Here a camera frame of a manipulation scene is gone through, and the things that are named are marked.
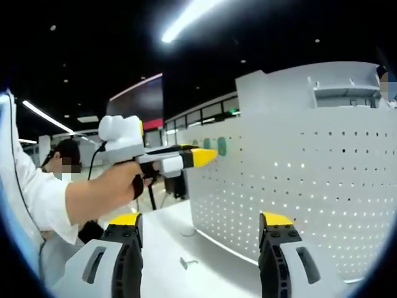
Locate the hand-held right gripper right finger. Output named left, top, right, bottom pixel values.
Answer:
left=258, top=211, right=345, bottom=298

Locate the black bag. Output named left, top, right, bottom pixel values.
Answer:
left=164, top=169, right=188, bottom=200

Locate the metal shelf rack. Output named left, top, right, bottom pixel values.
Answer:
left=306, top=76, right=382, bottom=109

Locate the person's left hand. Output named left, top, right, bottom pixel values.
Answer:
left=104, top=161, right=154, bottom=209

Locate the small grey metal bracket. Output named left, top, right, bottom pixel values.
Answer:
left=179, top=256, right=199, bottom=271

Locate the person's head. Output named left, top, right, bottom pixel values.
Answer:
left=46, top=138, right=83, bottom=181

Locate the white perforated mounting plate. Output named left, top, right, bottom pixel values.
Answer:
left=185, top=105, right=397, bottom=283

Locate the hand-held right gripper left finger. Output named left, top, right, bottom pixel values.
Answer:
left=52, top=212, right=144, bottom=298

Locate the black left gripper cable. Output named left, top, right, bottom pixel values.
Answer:
left=87, top=143, right=107, bottom=181

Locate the curved ceiling light strip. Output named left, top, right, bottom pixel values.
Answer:
left=161, top=0, right=226, bottom=44

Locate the operator in white shirt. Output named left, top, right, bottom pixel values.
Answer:
left=0, top=88, right=81, bottom=280

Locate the thin black cable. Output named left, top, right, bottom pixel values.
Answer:
left=7, top=91, right=47, bottom=274

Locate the straight ceiling light strip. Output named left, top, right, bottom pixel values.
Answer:
left=21, top=99, right=75, bottom=135

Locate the large dark wall screen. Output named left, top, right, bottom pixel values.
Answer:
left=107, top=73, right=164, bottom=131

